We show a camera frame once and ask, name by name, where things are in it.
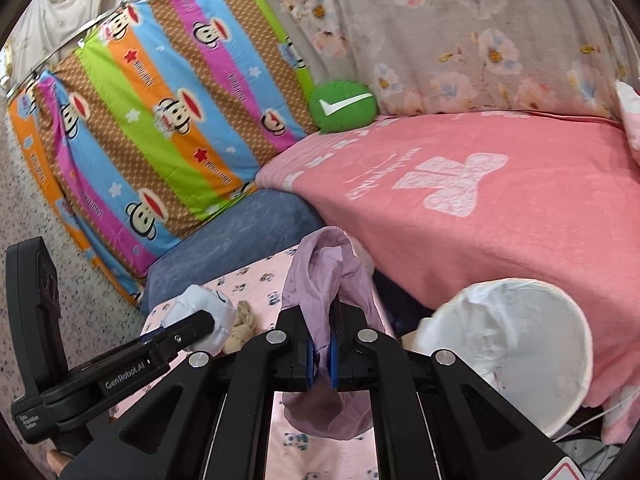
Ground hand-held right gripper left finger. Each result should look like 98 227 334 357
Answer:
60 305 316 480

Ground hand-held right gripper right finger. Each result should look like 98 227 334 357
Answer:
329 300 576 480

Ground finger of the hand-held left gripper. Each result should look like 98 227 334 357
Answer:
137 310 216 357

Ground small white cloth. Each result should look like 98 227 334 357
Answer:
162 284 237 353

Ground purple cloth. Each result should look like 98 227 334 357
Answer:
281 226 386 441

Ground white bin with plastic liner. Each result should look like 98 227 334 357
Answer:
410 278 594 439

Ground person's left hand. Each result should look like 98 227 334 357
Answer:
46 449 76 476

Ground beige knotted cloth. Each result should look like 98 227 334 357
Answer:
222 301 258 353

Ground pink panda-print tablecloth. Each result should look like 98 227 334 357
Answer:
107 250 396 480

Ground blue cushion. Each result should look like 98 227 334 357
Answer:
140 190 326 318

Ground pink blanket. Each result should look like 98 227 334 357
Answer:
256 110 640 446

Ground striped monkey-print quilt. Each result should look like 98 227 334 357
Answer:
7 0 321 306

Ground green cushion with white tick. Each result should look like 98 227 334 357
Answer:
307 80 378 135

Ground white curtain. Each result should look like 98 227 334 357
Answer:
10 0 201 56

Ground grey floral sheet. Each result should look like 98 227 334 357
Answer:
270 0 631 121

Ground pink and white pillow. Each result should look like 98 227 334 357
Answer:
614 80 640 166

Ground white cable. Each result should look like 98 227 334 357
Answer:
560 400 618 443

